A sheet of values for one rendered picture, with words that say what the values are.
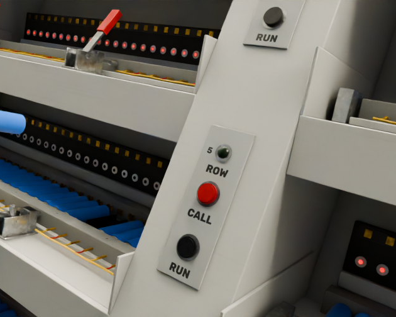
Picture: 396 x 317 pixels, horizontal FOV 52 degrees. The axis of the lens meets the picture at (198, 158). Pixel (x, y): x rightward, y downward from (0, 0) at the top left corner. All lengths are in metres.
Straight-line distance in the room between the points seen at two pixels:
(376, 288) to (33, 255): 0.34
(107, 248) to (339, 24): 0.29
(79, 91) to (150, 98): 0.10
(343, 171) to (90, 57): 0.31
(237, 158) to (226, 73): 0.08
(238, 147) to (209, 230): 0.07
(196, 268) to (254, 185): 0.07
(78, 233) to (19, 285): 0.07
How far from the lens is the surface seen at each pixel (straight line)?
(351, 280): 0.45
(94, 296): 0.38
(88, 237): 0.44
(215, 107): 0.34
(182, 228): 0.32
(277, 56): 0.33
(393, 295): 0.45
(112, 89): 0.42
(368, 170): 0.29
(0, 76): 0.58
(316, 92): 0.32
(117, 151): 0.60
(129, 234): 0.47
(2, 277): 0.47
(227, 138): 0.32
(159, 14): 0.73
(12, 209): 0.48
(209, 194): 0.31
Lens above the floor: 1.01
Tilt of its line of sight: 6 degrees up
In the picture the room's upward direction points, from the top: 21 degrees clockwise
